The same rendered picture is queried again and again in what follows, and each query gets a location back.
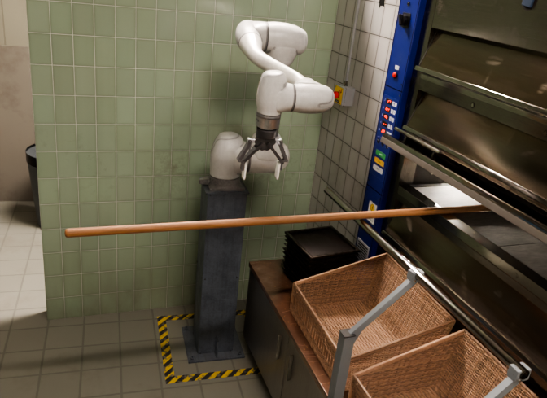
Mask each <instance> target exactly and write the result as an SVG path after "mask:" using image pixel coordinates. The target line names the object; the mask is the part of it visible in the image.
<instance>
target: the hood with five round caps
mask: <svg viewBox="0 0 547 398"><path fill-rule="evenodd" d="M431 27H432V28H437V29H441V30H445V31H449V32H453V33H460V34H463V35H467V36H471V37H477V38H482V39H485V40H489V41H493V42H500V43H504V44H507V45H511V46H517V47H522V48H525V49H529V50H536V51H539V52H544V53H547V0H437V3H436V7H435V14H434V18H433V22H432V26H431Z"/></svg>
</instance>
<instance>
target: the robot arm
mask: <svg viewBox="0 0 547 398"><path fill-rule="evenodd" d="M235 38H236V42H237V44H238V47H239V48H240V50H241V51H242V52H243V53H244V54H245V55H246V56H247V57H248V59H249V60H250V61H251V62H252V63H253V64H255V65H256V66H257V67H258V68H261V69H263V70H265V72H263V74H262V75H261V78H260V82H259V85H258V89H257V94H256V105H257V112H256V126H257V127H256V132H255V133H254V134H253V136H252V138H247V141H246V142H245V141H244V140H243V138H242V137H241V136H240V135H239V134H237V133H235V132H222V133H219V135H218V136H217V137H216V139H215V140H214V143H213V144H212V149H211V155H210V175H209V176H205V177H203V178H200V179H199V184H203V185H208V187H209V191H211V192H213V191H245V187H244V186H242V184H241V182H240V173H241V174H242V179H243V180H245V177H246V173H273V172H275V174H274V176H275V178H276V179H277V180H278V177H279V171H282V169H284V168H285V167H286V166H287V165H288V162H289V159H290V153H289V150H288V148H287V146H286V145H285V144H284V143H283V140H282V138H281V136H280V135H279V134H278V130H279V125H280V120H281V114H282V112H298V113H306V114H318V113H323V112H327V111H329V110H330V109H331V108H332V106H333V104H334V100H335V95H334V92H333V91H332V89H330V88H329V87H327V86H325V85H321V84H320V83H317V82H316V81H314V80H313V79H311V78H305V77H304V76H303V75H301V74H300V73H298V72H297V71H295V70H293V69H291V68H289V67H290V65H291V64H292V63H293V61H294V59H295V57H296V56H297V55H301V54H302V53H303V52H304V51H305V50H306V47H307V45H308V37H307V33H306V32H305V31H304V30H303V29H302V28H300V27H298V26H296V25H294V24H288V23H283V22H263V21H252V20H244V21H242V22H241V23H239V25H238V27H237V28H236V33H235ZM264 52H265V53H264ZM287 82H288V83H287Z"/></svg>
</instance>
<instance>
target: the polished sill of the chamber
mask: <svg viewBox="0 0 547 398"><path fill-rule="evenodd" d="M397 193H398V194H399V195H401V196H402V197H404V198H405V199H407V200H408V201H409V202H411V204H413V205H414V206H416V207H417V208H437V207H440V205H438V204H437V203H435V202H433V201H432V200H431V199H429V198H427V197H426V196H425V195H423V194H422V193H421V192H419V191H418V190H416V189H414V188H413V187H412V186H411V185H400V186H399V187H398V191H397ZM428 216H429V217H430V218H432V219H433V220H434V221H436V222H437V223H439V224H440V225H442V226H443V227H444V228H445V229H447V230H448V231H449V232H451V233H452V234H454V235H455V236H456V237H458V238H459V239H461V240H462V241H463V242H464V243H465V244H467V245H468V246H469V247H471V248H472V249H474V250H475V251H477V252H478V253H479V254H480V255H481V256H483V257H484V258H486V259H487V260H489V261H490V262H491V263H493V264H494V265H495V266H496V267H497V268H499V269H500V270H502V271H503V272H505V273H506V274H508V275H509V276H510V277H512V278H513V279H514V280H515V281H516V282H518V283H519V284H521V285H522V286H524V287H525V288H526V289H528V290H529V291H530V292H531V293H533V294H534V295H536V296H537V297H538V298H540V299H541V300H543V301H544V302H545V303H547V280H546V279H544V278H543V277H541V276H540V275H539V274H538V273H536V272H534V271H533V270H532V269H530V268H528V267H527V266H526V265H524V264H523V263H522V262H520V261H519V260H517V259H515V258H514V257H513V256H512V255H510V254H509V253H507V252H506V251H504V250H502V249H501V248H500V247H498V246H497V245H496V244H494V243H493V242H491V241H490V240H488V239H487V238H485V237H484V236H483V235H482V234H480V233H478V232H477V231H475V230H473V229H472V228H471V227H469V226H468V225H467V224H465V223H464V222H462V221H461V220H459V219H458V218H456V217H455V216H454V215H453V214H451V213H449V214H435V215H428Z"/></svg>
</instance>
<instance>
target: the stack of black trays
mask: <svg viewBox="0 0 547 398"><path fill-rule="evenodd" d="M284 234H285V235H284V236H285V237H286V238H287V239H285V241H286V242H287V243H284V244H285V246H286V247H283V248H282V249H283V250H284V251H283V253H284V254H285V256H283V258H284V259H282V261H283V262H284V263H281V265H282V266H283V267H281V268H282V269H283V272H284V273H285V274H286V275H287V276H288V277H289V278H290V280H291V281H292V282H294V281H296V282H297V281H299V280H300V279H301V280H302V279H305V278H309V277H312V276H315V275H318V274H320V273H325V272H327V271H330V270H333V269H337V268H338V267H343V266H345V265H350V264H353V263H355V262H357V260H359V259H358V258H357V257H356V256H359V255H358V254H357V253H358V252H361V250H360V249H359V248H358V247H356V246H355V245H354V244H353V243H352V242H350V241H349V240H348V239H347V238H345V237H344V236H343V235H342V234H341V233H340V232H339V231H338V230H337V229H335V228H334V227H333V226H332V225H330V226H323V227H317V228H309V229H302V230H290V231H285V233H284Z"/></svg>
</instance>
